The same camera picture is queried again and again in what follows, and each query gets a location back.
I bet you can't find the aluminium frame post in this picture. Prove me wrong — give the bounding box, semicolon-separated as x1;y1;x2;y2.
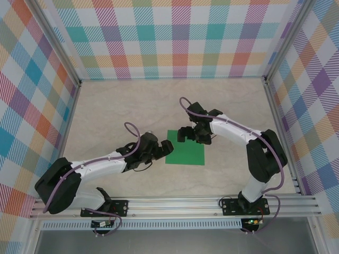
31;0;83;88
262;0;317;85

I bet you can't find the green paper sheet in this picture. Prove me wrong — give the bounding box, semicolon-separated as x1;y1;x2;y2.
164;129;207;165

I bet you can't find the grey metal shelf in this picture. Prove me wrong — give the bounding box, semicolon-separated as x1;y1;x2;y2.
34;229;318;254

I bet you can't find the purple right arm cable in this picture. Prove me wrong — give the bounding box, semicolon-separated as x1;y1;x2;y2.
179;97;286;235

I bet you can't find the thin black left gripper wire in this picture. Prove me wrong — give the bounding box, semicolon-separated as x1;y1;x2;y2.
132;162;153;172

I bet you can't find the aluminium side rail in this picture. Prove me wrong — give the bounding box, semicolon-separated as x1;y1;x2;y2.
46;81;83;199
263;78;305;196

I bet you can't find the slotted grey cable duct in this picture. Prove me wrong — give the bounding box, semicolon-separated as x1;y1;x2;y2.
41;219;243;230

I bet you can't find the aluminium mounting rail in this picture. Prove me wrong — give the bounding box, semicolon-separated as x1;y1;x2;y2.
29;194;323;219

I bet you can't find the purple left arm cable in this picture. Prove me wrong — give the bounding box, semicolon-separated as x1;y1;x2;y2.
42;121;141;237

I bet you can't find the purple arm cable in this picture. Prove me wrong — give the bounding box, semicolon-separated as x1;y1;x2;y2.
179;97;286;235
42;121;141;237

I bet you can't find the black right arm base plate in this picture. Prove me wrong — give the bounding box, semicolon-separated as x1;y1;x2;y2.
221;197;270;215

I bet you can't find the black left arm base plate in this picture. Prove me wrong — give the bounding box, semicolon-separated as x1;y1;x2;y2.
81;199;129;217

